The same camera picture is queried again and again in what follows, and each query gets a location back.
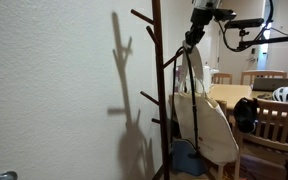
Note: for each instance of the light wooden dining table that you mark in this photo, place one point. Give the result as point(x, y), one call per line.
point(234, 93)

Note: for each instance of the white paper towel roll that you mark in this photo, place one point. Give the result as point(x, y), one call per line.
point(206, 78)

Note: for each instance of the dark brown wooden coat stand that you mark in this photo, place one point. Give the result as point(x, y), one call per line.
point(160, 83)

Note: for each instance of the grey laptop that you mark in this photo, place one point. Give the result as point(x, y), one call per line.
point(274, 84)

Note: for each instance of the black bag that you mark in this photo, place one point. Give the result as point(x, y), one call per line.
point(245, 115)

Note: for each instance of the cream tote bag green print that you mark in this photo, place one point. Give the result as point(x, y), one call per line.
point(214, 133)

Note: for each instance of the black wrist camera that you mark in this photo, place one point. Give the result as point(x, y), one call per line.
point(225, 14)

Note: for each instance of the wooden chair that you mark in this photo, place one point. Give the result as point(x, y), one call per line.
point(264, 74)
point(222, 105)
point(222, 78)
point(277, 113)

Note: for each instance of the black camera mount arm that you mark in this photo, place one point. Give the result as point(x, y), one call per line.
point(270, 40)

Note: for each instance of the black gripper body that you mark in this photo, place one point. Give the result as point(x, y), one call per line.
point(202, 20)

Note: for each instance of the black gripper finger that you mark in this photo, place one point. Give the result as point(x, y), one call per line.
point(199, 38)
point(190, 38)

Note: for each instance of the small metal wall knob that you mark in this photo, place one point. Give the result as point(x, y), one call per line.
point(6, 176)

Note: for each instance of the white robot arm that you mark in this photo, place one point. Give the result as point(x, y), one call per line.
point(205, 4)

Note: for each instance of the blue bag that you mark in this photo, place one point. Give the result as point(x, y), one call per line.
point(184, 158)

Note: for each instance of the black stereo camera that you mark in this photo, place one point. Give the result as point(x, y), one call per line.
point(244, 23)

